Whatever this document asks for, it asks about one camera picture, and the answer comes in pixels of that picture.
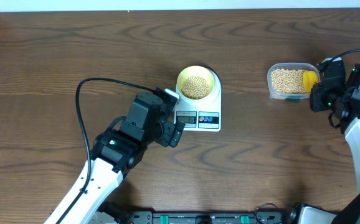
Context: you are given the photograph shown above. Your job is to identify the yellow plastic measuring scoop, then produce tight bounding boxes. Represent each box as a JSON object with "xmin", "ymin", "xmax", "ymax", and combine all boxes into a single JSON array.
[{"xmin": 303, "ymin": 71, "xmax": 320, "ymax": 93}]

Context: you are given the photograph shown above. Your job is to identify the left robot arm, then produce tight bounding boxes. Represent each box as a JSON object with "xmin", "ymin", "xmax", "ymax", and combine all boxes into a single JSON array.
[{"xmin": 46, "ymin": 89, "xmax": 185, "ymax": 223}]

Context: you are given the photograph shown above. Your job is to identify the white digital kitchen scale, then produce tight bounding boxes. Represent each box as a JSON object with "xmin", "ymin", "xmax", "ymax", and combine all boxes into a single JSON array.
[{"xmin": 174, "ymin": 68, "xmax": 222, "ymax": 132}]

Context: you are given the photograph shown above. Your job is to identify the soybeans in yellow bowl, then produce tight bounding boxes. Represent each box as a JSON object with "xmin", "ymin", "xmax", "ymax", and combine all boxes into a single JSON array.
[{"xmin": 181, "ymin": 76, "xmax": 211, "ymax": 100}]

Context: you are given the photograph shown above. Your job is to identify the pale yellow plastic bowl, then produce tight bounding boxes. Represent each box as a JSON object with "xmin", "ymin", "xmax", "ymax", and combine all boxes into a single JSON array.
[{"xmin": 176, "ymin": 65, "xmax": 215, "ymax": 99}]

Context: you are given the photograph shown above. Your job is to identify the clear plastic container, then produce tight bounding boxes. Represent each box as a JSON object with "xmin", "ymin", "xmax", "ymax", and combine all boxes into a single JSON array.
[{"xmin": 267, "ymin": 63, "xmax": 320, "ymax": 100}]

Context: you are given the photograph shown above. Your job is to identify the pile of soybeans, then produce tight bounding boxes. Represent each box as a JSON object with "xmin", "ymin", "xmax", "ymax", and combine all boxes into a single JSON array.
[{"xmin": 271, "ymin": 68, "xmax": 306, "ymax": 94}]

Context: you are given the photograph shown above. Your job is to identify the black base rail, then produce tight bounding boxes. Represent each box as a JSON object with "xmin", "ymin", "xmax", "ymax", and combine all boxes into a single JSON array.
[{"xmin": 98, "ymin": 202, "xmax": 293, "ymax": 224}]

